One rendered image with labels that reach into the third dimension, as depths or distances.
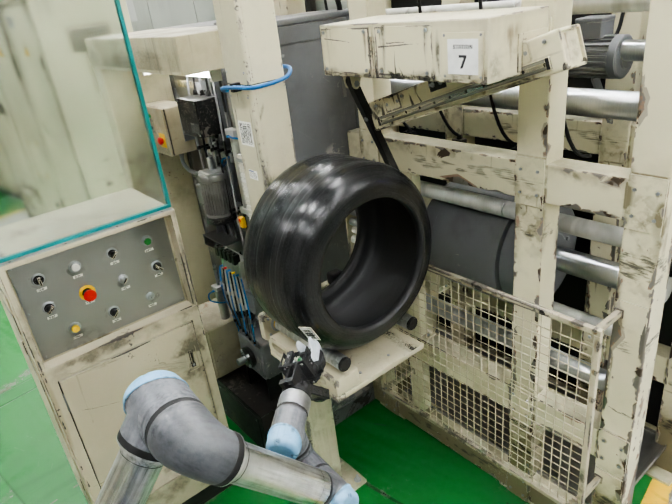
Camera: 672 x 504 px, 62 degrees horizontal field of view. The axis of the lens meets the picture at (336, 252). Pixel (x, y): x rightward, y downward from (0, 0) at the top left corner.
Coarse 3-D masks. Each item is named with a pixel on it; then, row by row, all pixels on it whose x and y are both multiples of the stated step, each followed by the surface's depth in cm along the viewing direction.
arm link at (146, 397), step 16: (144, 384) 102; (160, 384) 102; (176, 384) 102; (128, 400) 103; (144, 400) 99; (160, 400) 98; (176, 400) 97; (192, 400) 98; (128, 416) 101; (144, 416) 97; (128, 432) 99; (144, 432) 96; (128, 448) 99; (144, 448) 99; (128, 464) 100; (144, 464) 100; (160, 464) 101; (112, 480) 101; (128, 480) 100; (144, 480) 101; (112, 496) 100; (128, 496) 100; (144, 496) 102
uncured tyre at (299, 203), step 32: (320, 160) 157; (352, 160) 154; (288, 192) 149; (320, 192) 143; (352, 192) 144; (384, 192) 151; (416, 192) 161; (256, 224) 152; (288, 224) 143; (320, 224) 141; (384, 224) 188; (416, 224) 165; (256, 256) 151; (288, 256) 141; (320, 256) 143; (352, 256) 191; (384, 256) 190; (416, 256) 170; (256, 288) 156; (288, 288) 144; (320, 288) 145; (352, 288) 190; (384, 288) 185; (416, 288) 171; (288, 320) 150; (320, 320) 149; (352, 320) 180; (384, 320) 166
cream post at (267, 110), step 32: (224, 0) 153; (256, 0) 153; (224, 32) 158; (256, 32) 156; (224, 64) 165; (256, 64) 158; (256, 96) 161; (256, 128) 164; (288, 128) 171; (256, 160) 170; (288, 160) 174; (256, 192) 178; (320, 416) 215; (320, 448) 220
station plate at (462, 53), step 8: (448, 40) 132; (456, 40) 130; (464, 40) 129; (472, 40) 127; (448, 48) 133; (456, 48) 131; (464, 48) 129; (472, 48) 128; (448, 56) 134; (456, 56) 132; (464, 56) 130; (472, 56) 128; (448, 64) 134; (456, 64) 133; (464, 64) 131; (472, 64) 129; (448, 72) 135; (456, 72) 133; (464, 72) 132; (472, 72) 130
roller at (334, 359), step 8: (280, 328) 181; (288, 336) 179; (296, 336) 175; (304, 344) 172; (328, 352) 164; (336, 352) 163; (328, 360) 163; (336, 360) 161; (344, 360) 160; (344, 368) 161
